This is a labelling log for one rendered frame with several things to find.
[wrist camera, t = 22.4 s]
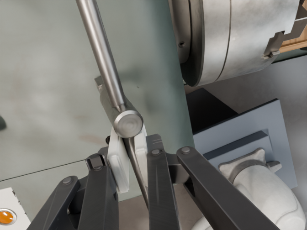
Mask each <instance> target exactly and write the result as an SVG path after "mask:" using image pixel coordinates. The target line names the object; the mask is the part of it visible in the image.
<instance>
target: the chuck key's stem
mask: <svg viewBox="0 0 307 230"><path fill-rule="evenodd" d="M94 81H95V84H96V86H97V89H98V91H99V93H100V102H101V104H102V106H103V108H104V110H105V112H106V114H107V116H108V118H109V121H110V123H111V125H112V127H113V129H114V131H115V132H116V134H117V135H118V136H120V137H122V138H132V137H134V136H136V135H137V134H138V133H139V132H140V131H141V130H142V128H143V117H142V116H141V115H140V113H139V112H138V111H137V110H136V108H135V107H134V106H133V105H132V103H131V102H130V101H129V100H128V98H127V97H126V96H125V98H126V101H127V102H126V103H124V104H121V105H119V106H116V107H113V108H112V106H111V104H110V101H109V98H108V95H107V92H106V89H105V86H104V83H103V80H102V77H98V78H95V79H94Z"/></svg>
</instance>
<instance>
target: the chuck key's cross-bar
mask: <svg viewBox="0 0 307 230"><path fill-rule="evenodd" d="M75 1H76V4H77V7H78V9H79V12H80V15H81V18H82V21H83V24H84V27H85V30H86V33H87V36H88V39H89V41H90V45H91V48H92V51H93V54H94V56H95V59H96V62H97V65H98V68H99V71H100V74H101V77H102V80H103V83H104V86H105V89H106V92H107V95H108V98H109V101H110V104H111V106H112V108H113V107H116V106H119V105H121V104H124V103H126V102H127V101H126V98H125V95H124V92H123V89H122V85H121V81H120V78H119V75H118V72H117V68H116V65H115V62H114V58H113V55H112V52H111V48H110V45H109V42H108V38H107V35H106V31H105V28H104V25H103V22H102V18H101V15H100V11H99V8H98V5H97V2H96V0H75ZM122 139H123V142H124V145H125V148H126V151H127V154H128V156H129V159H130V162H131V165H132V168H133V170H134V173H135V176H136V179H137V181H138V184H139V187H140V189H141V192H142V195H143V198H144V201H145V203H146V206H147V208H148V187H147V186H145V185H144V181H143V177H142V174H141V171H140V167H139V164H138V160H137V157H136V154H135V141H134V137H132V138H122Z"/></svg>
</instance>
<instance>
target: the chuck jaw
mask: <svg viewBox="0 0 307 230"><path fill-rule="evenodd" d="M304 1H305V0H300V3H299V7H298V11H297V15H296V19H295V22H294V25H293V28H292V30H291V32H290V33H288V34H283V33H282V32H281V31H280V32H276V33H275V35H274V37H271V38H269V41H268V44H267V47H266V49H265V51H264V53H263V56H268V55H270V53H271V52H274V51H278V50H279V49H280V47H281V45H282V43H283V42H284V41H287V40H291V39H295V38H299V37H300V35H301V34H302V32H303V30H304V29H305V27H306V25H307V10H306V9H305V8H304V7H303V6H302V5H303V3H304Z"/></svg>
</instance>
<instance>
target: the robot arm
mask: <svg viewBox="0 0 307 230"><path fill-rule="evenodd" d="M134 141H135V154H136V157H137V160H138V164H139V167H140V171H141V174H142V177H143V181H144V185H145V186H147V187H148V212H149V230H182V227H181V222H180V216H179V211H178V206H177V202H176V197H175V189H174V186H173V184H174V183H182V184H183V186H184V188H185V189H186V191H187V192H188V194H189V195H190V196H191V198H192V199H193V201H194V202H195V204H196V205H197V207H198V208H199V210H200V211H201V212H202V214H203V215H204V216H203V217H201V218H200V219H199V220H198V221H197V222H196V223H195V224H194V226H193V227H192V228H191V230H305V224H306V219H305V215H304V212H303V209H302V207H301V205H300V203H299V201H298V199H297V198H296V196H295V195H294V193H293V192H292V191H291V190H290V188H289V187H288V186H287V185H286V184H285V183H284V182H283V181H282V180H281V179H280V178H279V177H278V176H276V175H275V174H274V172H276V171H277V170H279V169H281V168H282V165H281V164H280V162H279V161H274V162H268V163H266V160H265V151H264V149H262V148H257V149H256V150H254V151H253V152H251V153H249V154H246V155H244V156H241V157H239V158H236V159H234V160H231V161H229V162H223V163H220V164H219V166H218V169H219V170H220V171H221V173H222V174H221V173H220V172H219V171H218V170H217V169H216V168H215V167H214V166H213V165H212V164H211V163H210V162H209V161H208V160H207V159H206V158H205V157H204V156H202V155H201V154H200V153H199V152H198V151H197V150H196V149H195V148H194V147H192V146H185V147H182V148H180V149H178V150H177V152H176V154H170V153H167V152H166V151H165V150H164V146H163V143H162V139H161V136H160V135H159V134H153V135H149V136H147V133H146V130H145V126H144V124H143V128H142V130H141V131H140V132H139V133H138V134H137V135H136V136H135V137H134ZM85 162H86V165H87V167H88V170H89V173H88V175H87V176H85V177H83V178H81V179H78V177H77V176H68V177H66V178H64V179H63V180H61V181H60V182H59V184H58V185H57V186H56V188H55V189H54V191H53V192H52V193H51V195H50V196H49V198H48V199H47V201H46V202H45V204H44V205H43V206H42V208H41V209H40V210H39V212H38V214H37V215H36V216H35V218H34V219H33V221H32V222H31V223H30V225H29V226H28V228H27V229H26V230H119V207H118V193H117V190H118V192H119V193H125V192H128V190H129V156H128V154H127V151H126V148H125V145H124V142H123V139H122V137H120V136H118V135H117V134H116V132H115V131H114V129H113V127H112V129H111V137H110V143H109V146H106V147H103V148H101V149H100V150H99V151H98V153H95V154H92V155H90V156H89V157H87V158H86V160H85ZM116 189H117V190H116ZM68 210H69V211H68Z"/></svg>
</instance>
